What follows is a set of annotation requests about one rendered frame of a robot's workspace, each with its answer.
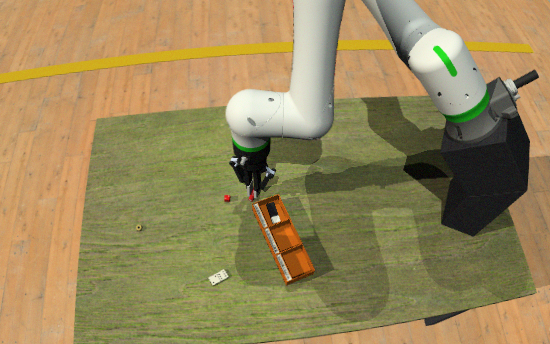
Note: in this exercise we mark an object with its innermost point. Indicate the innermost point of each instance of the orange three-compartment bin rack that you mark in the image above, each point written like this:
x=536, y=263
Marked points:
x=285, y=244

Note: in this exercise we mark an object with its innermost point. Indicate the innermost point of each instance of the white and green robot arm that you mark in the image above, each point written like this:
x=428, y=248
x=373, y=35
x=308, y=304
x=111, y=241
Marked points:
x=438, y=57

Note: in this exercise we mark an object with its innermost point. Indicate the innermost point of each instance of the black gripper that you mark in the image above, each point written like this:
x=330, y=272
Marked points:
x=244, y=174

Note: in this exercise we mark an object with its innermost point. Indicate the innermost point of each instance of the white domino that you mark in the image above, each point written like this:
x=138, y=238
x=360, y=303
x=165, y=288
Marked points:
x=218, y=277

